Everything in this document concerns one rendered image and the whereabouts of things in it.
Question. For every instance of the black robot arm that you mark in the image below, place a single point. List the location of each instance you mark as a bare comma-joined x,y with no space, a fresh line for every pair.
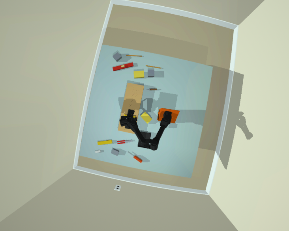
132,124

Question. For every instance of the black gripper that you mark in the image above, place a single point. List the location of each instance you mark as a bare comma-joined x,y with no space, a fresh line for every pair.
130,114

